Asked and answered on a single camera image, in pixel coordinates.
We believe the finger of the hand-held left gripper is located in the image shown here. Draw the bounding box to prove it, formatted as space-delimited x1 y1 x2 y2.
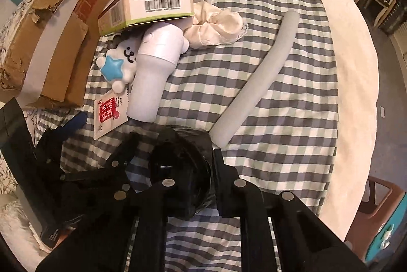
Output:
60 131 142 196
35 111 90 171

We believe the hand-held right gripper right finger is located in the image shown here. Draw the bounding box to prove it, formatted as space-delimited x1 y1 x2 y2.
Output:
212 148 360 272

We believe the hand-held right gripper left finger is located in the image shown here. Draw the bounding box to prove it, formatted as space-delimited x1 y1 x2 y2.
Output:
36 178 176 272

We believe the black glossy roll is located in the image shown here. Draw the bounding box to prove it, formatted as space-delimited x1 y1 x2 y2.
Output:
149 128 213 218

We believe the torn brown cardboard box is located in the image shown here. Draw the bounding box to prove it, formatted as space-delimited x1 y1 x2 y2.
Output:
0 0 123 109

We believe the red and white medicine box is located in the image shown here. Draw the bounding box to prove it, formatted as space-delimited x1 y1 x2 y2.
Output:
98 0 195 37

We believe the red and white sachet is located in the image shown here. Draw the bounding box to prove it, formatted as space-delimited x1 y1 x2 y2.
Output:
94 90 128 141

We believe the white cylindrical bottle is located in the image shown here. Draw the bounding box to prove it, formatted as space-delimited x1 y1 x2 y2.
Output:
126 22 190 123

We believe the white cloud plush toy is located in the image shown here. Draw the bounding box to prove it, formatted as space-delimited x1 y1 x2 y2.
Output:
95 34 142 91

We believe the grey checkered cloth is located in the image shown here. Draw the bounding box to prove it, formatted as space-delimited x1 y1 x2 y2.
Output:
32 0 339 272

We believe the grey foam tube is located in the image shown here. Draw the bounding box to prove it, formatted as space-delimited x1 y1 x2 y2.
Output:
210 10 300 148

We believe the cream fabric scrunchie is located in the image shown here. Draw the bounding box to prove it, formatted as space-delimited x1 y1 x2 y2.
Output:
184 1 248 49

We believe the teal round item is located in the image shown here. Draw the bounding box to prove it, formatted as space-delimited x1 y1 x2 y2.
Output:
364 196 407 266

